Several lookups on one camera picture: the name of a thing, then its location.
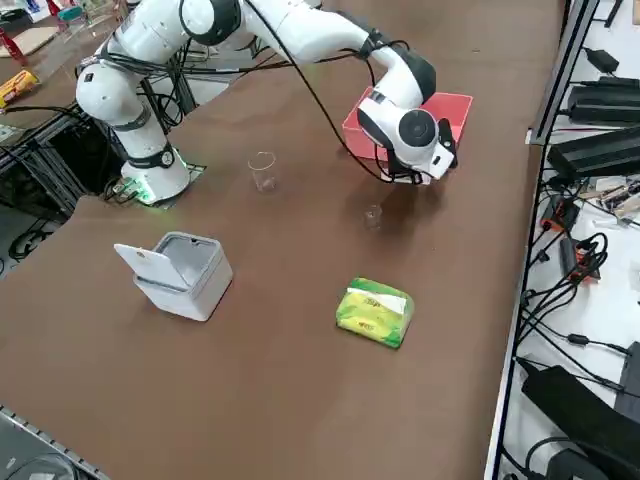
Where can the small glass beaker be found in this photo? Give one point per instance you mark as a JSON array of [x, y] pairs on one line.
[[373, 218]]

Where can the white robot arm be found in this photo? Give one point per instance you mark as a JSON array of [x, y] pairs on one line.
[[125, 80]]

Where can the green tissue pack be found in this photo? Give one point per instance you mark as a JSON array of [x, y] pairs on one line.
[[372, 315]]

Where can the white flip-lid trash bin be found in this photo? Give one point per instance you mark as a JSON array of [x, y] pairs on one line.
[[185, 280]]

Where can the pink plastic container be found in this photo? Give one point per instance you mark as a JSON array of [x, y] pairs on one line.
[[455, 110]]

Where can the large black power brick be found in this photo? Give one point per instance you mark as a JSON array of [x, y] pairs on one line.
[[605, 102], [595, 150]]

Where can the small black power adapter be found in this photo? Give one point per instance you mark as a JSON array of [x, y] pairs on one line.
[[602, 59]]

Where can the yellow red snack pack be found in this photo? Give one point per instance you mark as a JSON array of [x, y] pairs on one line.
[[17, 85]]

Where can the brown cardboard sheet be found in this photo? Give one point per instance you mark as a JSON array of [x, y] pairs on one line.
[[35, 37]]

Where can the red stool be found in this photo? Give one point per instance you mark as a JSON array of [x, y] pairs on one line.
[[12, 47]]

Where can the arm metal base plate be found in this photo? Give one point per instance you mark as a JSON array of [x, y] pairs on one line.
[[196, 170]]

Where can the aluminium profile post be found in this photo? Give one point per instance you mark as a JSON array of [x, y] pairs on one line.
[[565, 65]]

